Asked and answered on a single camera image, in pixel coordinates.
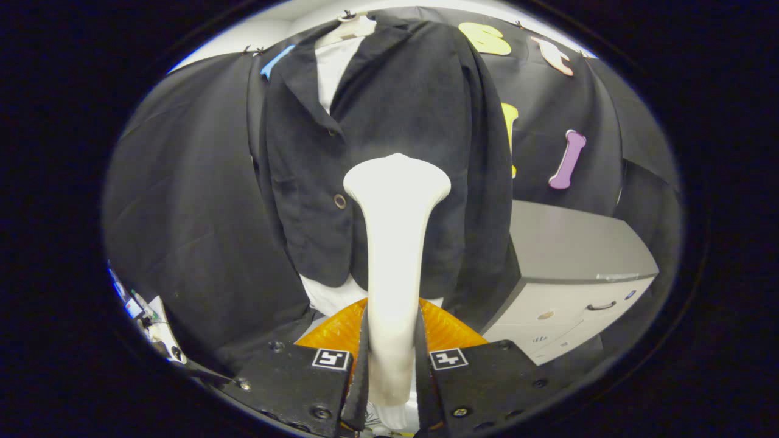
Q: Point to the white undergarment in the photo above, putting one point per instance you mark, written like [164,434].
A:
[335,73]

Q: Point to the black backdrop cloth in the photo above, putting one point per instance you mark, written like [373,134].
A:
[182,182]

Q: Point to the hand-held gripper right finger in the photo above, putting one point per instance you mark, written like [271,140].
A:
[487,380]

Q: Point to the black suit jacket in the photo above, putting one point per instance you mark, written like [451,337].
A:
[304,182]

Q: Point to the white clothes hanger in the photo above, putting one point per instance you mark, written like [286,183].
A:
[353,27]

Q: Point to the white electronic device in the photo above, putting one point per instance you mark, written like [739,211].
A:
[159,322]

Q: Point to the small blue white box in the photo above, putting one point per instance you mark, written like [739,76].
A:
[131,304]

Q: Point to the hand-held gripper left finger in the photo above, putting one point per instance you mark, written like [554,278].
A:
[292,383]

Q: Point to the grey cabinet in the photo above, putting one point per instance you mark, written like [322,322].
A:
[572,243]

